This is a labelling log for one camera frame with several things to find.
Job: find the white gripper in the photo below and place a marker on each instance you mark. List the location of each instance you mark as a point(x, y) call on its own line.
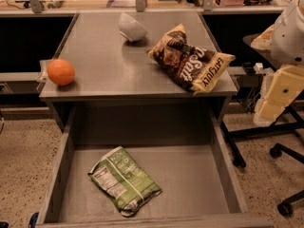
point(289, 37)

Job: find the green jalapeno chip bag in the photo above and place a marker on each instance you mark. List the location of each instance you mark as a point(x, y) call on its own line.
point(126, 183)

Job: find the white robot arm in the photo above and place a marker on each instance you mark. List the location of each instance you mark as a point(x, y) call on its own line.
point(285, 41)

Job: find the brown Late July chip bag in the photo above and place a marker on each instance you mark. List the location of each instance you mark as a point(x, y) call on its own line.
point(195, 69)

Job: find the open grey top drawer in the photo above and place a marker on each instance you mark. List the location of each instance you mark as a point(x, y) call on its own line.
point(144, 166)

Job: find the grey cabinet counter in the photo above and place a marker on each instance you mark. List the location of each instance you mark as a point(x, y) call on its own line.
point(118, 86)

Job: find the white bowl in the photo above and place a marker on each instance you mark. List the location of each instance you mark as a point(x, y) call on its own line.
point(130, 28)

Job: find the orange fruit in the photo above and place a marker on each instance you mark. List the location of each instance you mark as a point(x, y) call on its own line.
point(60, 72)

